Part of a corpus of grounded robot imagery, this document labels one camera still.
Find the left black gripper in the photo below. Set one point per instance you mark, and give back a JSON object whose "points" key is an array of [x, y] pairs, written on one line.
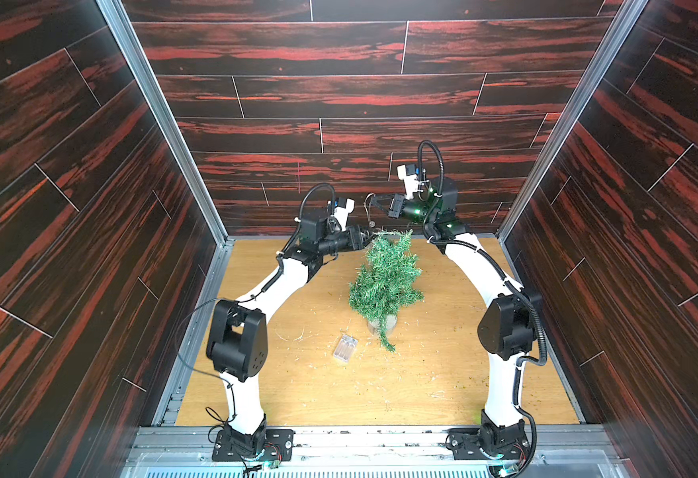
{"points": [[355, 239]]}

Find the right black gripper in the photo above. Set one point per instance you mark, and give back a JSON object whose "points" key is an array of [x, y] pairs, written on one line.
{"points": [[394, 205]]}

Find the small green christmas tree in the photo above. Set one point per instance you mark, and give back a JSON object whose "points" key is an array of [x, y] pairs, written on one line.
{"points": [[385, 283]]}

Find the white string lights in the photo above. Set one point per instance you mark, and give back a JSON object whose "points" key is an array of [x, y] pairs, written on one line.
{"points": [[372, 225]]}

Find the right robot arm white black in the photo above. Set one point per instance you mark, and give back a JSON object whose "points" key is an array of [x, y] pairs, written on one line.
{"points": [[510, 330]]}

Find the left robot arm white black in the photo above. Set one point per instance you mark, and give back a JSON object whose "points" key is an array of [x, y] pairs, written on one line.
{"points": [[238, 340]]}

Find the clear glass tree base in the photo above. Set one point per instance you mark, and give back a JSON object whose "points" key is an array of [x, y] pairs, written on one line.
{"points": [[386, 326]]}

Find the clear battery box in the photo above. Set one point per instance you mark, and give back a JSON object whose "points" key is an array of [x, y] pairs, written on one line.
{"points": [[345, 348]]}

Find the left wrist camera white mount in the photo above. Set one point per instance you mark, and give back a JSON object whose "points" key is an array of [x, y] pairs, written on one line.
{"points": [[340, 210]]}

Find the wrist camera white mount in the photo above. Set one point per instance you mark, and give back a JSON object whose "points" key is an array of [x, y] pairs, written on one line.
{"points": [[414, 179], [340, 210]]}

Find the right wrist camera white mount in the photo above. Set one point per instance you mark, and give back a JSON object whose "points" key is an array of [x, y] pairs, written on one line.
{"points": [[414, 179]]}

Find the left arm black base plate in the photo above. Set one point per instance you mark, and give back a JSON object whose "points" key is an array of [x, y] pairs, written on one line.
{"points": [[271, 444]]}

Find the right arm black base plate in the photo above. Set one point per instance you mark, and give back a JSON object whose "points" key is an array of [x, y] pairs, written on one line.
{"points": [[490, 442]]}

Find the aluminium front rail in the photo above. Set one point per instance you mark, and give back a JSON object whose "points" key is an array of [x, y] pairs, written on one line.
{"points": [[367, 451]]}

